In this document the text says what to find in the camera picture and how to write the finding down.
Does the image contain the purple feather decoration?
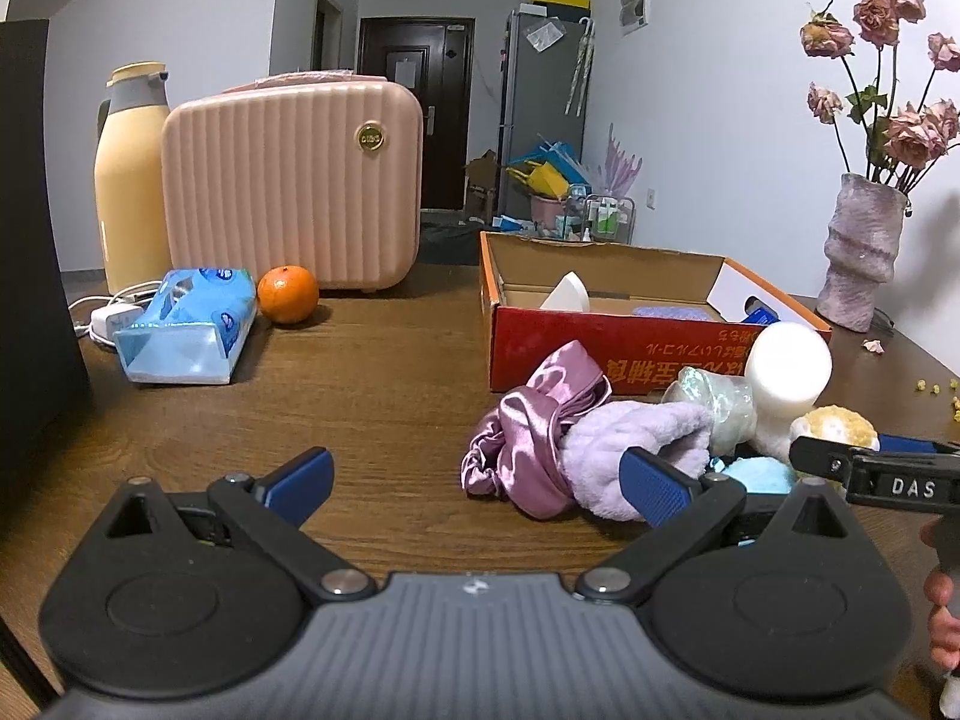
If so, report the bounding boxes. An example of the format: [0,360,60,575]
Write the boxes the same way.
[596,124,644,200]

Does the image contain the pink ribbed suitcase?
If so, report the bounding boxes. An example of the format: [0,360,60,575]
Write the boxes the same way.
[161,71,422,297]

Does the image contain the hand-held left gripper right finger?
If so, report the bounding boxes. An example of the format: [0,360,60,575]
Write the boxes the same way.
[574,446,856,605]

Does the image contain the blue shopping bag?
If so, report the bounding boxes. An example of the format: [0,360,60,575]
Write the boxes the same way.
[508,136,587,188]

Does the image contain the light blue plush toy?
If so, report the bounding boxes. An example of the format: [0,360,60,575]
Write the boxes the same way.
[709,456,797,500]

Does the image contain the blue soft tissue pack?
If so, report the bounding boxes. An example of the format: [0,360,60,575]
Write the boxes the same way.
[114,268,260,385]

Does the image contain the yellow plush toy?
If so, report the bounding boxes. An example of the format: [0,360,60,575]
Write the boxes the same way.
[787,405,880,477]

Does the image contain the red cardboard box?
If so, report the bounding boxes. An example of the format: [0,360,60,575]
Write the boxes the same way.
[478,231,833,395]

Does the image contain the wire rack with bottles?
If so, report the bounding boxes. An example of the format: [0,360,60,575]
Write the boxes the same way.
[566,184,637,245]

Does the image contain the black paper bag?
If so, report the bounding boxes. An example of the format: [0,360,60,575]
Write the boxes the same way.
[0,19,95,533]

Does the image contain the grey refrigerator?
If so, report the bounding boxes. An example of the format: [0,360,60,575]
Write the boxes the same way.
[496,7,593,218]

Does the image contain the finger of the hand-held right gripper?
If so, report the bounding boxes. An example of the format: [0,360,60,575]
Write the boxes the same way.
[879,433,960,457]
[789,436,880,497]

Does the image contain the dried pink rose bouquet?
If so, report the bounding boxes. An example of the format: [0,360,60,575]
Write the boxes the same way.
[799,0,960,192]

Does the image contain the white charger with cable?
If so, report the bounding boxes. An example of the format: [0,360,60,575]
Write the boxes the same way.
[69,281,162,346]

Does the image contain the scattered yellow flower bits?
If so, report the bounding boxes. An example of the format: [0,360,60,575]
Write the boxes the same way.
[911,377,960,421]

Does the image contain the white folded umbrella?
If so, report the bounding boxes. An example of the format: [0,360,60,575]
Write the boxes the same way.
[582,15,598,115]
[566,16,587,117]

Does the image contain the dark brown entrance door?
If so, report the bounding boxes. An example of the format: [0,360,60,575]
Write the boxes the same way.
[358,16,475,211]

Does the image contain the person's right hand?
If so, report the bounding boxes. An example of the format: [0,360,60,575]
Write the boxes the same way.
[922,562,960,680]

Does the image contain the side room doorway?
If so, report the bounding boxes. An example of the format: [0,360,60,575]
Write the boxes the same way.
[313,0,344,76]

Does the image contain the brown carton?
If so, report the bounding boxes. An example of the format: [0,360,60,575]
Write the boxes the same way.
[463,150,500,222]

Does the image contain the purple satin scrunchie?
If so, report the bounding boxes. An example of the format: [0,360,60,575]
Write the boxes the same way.
[460,340,614,521]

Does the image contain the yellow shopping bag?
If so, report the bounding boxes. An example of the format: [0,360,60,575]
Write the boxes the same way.
[508,163,571,200]

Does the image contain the cream thermos jug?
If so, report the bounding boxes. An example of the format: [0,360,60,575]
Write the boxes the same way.
[94,62,173,296]

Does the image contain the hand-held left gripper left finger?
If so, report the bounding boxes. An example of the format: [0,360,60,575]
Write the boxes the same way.
[105,446,376,605]

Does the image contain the dark doormat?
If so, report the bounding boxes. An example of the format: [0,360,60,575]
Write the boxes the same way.
[420,210,488,265]

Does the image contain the lilac textured vase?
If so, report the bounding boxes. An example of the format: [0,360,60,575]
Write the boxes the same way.
[816,172,911,332]

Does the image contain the orange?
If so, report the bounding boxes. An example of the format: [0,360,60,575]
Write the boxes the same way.
[257,265,320,326]

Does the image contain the lavender fuzzy headband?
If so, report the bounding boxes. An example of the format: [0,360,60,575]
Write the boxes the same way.
[559,400,721,524]

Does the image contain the pink bucket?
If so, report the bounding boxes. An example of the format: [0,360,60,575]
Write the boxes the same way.
[529,193,571,230]

